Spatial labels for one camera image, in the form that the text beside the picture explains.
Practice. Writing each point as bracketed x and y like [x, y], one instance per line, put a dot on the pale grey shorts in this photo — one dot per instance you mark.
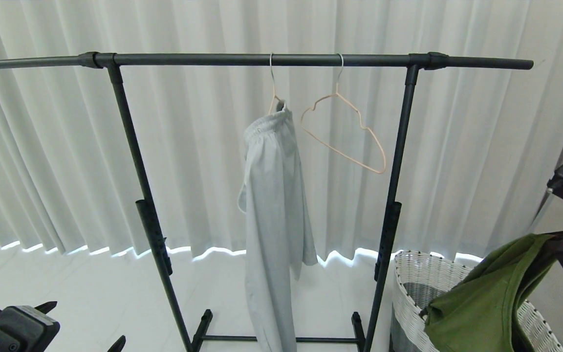
[274, 220]

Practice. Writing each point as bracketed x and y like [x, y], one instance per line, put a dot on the black clothes rack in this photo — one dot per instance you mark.
[188, 59]

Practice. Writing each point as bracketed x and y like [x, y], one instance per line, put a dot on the pink clothes hanger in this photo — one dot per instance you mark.
[341, 61]
[270, 61]

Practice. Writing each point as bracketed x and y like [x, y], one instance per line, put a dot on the white laundry basket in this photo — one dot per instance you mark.
[418, 283]

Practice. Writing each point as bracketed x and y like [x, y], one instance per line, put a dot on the green garment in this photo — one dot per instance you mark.
[487, 303]

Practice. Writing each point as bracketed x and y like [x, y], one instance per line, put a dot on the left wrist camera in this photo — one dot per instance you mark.
[12, 330]

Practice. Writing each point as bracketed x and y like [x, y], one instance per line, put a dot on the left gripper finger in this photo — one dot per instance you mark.
[47, 307]
[118, 344]

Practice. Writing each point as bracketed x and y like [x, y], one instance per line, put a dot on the white curtain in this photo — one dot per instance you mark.
[188, 146]

